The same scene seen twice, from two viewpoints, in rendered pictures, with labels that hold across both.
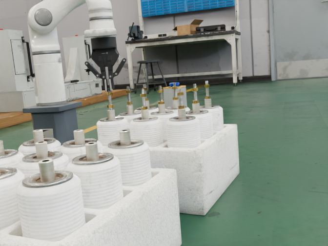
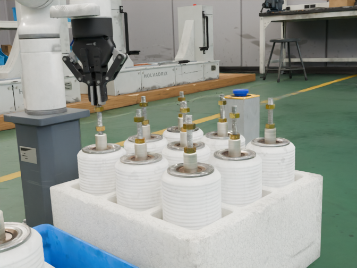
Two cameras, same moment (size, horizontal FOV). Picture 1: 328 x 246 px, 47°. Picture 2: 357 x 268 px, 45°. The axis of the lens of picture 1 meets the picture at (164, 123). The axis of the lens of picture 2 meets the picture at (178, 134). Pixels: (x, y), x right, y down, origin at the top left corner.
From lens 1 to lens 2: 0.50 m
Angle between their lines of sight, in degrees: 18
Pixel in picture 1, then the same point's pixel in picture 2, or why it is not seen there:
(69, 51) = (184, 23)
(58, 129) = (43, 150)
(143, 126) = (127, 173)
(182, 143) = (179, 216)
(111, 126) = (92, 161)
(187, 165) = (176, 260)
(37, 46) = (21, 27)
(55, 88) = (44, 89)
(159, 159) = (138, 236)
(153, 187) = not seen: outside the picture
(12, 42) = not seen: hidden behind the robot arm
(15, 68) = not seen: hidden behind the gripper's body
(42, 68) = (27, 60)
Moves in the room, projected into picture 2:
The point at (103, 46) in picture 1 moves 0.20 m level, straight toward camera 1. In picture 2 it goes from (83, 33) to (25, 31)
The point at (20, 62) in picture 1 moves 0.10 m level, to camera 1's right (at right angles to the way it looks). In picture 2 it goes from (116, 36) to (127, 35)
